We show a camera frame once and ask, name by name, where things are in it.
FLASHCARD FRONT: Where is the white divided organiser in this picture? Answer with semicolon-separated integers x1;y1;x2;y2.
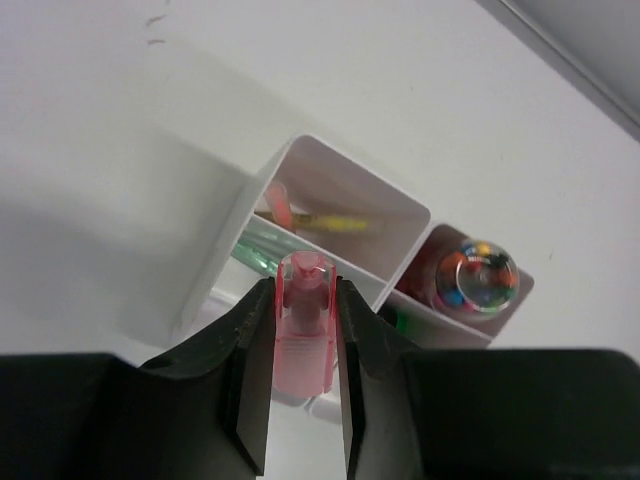
161;134;431;345
377;223;534;348

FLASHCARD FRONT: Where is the clear bottle of coloured pins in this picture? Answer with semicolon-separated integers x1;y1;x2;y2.
420;238;520;324

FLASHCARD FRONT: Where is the pink correction tape case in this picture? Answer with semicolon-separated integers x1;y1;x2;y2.
273;251;337;398

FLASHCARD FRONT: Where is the green correction tape case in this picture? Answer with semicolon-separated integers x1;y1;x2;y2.
231;228;296;277

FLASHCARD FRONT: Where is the white divided organiser left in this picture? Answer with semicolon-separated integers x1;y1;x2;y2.
161;134;431;345

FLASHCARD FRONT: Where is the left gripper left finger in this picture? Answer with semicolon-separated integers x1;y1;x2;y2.
1;279;275;479

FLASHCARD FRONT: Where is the aluminium frame rail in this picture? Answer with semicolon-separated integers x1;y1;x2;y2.
479;1;639;140

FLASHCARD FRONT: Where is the orange highlighter pen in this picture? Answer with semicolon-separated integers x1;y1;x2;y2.
264;180;294;232

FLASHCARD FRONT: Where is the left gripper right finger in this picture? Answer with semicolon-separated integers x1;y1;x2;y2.
335;279;639;479

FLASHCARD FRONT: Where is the white divided organiser right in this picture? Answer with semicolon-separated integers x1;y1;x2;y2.
377;223;534;348

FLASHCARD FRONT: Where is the green black highlighter marker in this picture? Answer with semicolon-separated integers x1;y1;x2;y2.
388;309;410;334

